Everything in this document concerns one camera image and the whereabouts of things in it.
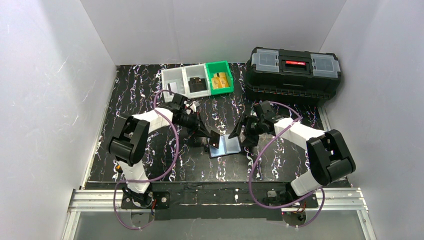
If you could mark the white middle plastic bin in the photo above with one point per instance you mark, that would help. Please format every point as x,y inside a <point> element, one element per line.
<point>198,70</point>

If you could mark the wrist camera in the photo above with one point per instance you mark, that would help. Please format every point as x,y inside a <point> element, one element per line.
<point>264,109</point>
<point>183,105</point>

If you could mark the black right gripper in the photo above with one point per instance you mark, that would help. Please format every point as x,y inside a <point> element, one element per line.
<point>245,125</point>

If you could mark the black plastic toolbox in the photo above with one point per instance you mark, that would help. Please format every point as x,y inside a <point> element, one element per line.
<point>289,76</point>

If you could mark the black marbled table mat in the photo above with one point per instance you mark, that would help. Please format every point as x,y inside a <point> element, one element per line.
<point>133,92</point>

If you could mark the white left plastic bin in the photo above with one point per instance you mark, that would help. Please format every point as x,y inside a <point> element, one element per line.
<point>175,80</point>

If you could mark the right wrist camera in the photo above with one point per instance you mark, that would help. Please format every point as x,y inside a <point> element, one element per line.
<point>264,109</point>

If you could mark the black card holder wallet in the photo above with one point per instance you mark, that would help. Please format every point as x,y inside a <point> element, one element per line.
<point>227,146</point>

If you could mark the black credit card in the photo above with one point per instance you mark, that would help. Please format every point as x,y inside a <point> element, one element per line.
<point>214,140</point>
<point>197,84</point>

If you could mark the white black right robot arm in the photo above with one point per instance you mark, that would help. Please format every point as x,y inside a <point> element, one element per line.
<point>328,154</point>

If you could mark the aluminium frame rail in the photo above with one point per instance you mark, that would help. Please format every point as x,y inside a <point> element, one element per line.
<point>214,201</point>

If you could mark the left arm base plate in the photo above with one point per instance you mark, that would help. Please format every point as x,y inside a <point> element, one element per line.
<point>156,200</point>

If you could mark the tan credit card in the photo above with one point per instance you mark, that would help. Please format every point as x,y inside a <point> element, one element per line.
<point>216,82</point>

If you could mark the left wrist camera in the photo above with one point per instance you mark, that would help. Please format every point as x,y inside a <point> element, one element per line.
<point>183,105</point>

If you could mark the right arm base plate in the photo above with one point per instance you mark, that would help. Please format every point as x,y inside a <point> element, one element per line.
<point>278,197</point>

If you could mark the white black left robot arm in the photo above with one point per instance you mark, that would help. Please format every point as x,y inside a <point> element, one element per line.
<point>129,141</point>

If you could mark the gold card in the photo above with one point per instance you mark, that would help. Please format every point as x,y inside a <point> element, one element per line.
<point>223,79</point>

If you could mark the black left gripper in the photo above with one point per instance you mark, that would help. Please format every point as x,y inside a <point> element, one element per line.
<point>199,125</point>

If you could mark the silver card in bin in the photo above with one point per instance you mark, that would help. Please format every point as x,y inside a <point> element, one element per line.
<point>172,87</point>

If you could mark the white plastic bin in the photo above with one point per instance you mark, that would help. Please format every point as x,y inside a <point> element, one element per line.
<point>175,80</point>
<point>198,70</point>

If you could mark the green plastic bin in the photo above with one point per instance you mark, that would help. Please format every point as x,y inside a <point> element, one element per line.
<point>216,67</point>

